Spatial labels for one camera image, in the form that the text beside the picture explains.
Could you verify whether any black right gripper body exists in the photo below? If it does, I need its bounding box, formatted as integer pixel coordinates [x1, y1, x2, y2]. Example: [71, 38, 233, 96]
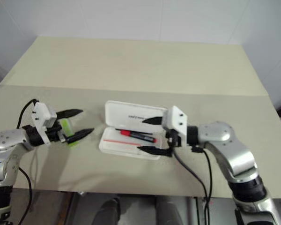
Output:
[164, 128, 183, 157]

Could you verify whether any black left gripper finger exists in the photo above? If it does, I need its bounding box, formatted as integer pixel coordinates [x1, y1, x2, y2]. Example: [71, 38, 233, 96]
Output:
[66, 127, 95, 144]
[56, 108, 83, 119]

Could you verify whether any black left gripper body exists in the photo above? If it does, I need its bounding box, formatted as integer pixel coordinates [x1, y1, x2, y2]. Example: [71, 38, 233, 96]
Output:
[45, 123, 68, 144]

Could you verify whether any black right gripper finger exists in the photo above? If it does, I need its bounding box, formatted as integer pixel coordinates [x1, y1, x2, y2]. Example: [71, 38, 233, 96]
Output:
[141, 115, 165, 126]
[136, 145, 172, 158]

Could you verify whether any red marker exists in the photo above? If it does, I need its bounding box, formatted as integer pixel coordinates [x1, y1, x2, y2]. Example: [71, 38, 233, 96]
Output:
[114, 128, 157, 144]

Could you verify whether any green marker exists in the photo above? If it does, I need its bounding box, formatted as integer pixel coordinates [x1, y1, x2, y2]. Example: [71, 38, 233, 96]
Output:
[61, 118, 81, 151]

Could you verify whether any white plastic pencil case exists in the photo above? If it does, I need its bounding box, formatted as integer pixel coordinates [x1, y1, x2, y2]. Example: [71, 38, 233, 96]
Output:
[98, 100, 168, 161]

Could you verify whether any dark rounded shape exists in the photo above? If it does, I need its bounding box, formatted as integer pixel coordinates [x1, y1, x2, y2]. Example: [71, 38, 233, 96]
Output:
[100, 197, 122, 225]

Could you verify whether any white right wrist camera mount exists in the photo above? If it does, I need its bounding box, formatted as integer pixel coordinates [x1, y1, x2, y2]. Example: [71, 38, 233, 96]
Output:
[161, 105, 188, 148]

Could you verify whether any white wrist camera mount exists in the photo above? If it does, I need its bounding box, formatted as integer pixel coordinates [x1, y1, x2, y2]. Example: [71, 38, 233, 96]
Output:
[30, 101, 58, 147]
[161, 105, 188, 148]

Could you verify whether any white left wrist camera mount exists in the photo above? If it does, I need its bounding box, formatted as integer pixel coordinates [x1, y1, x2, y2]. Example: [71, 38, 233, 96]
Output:
[30, 101, 58, 147]

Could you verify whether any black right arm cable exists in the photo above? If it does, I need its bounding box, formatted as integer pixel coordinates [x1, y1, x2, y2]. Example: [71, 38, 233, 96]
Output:
[172, 146, 214, 225]

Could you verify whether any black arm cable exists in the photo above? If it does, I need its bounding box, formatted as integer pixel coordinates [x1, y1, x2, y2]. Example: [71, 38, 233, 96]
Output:
[172, 146, 214, 225]
[15, 98, 40, 225]

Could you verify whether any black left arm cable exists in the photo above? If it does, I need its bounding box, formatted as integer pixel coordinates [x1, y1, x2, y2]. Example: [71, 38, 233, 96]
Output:
[15, 98, 40, 225]

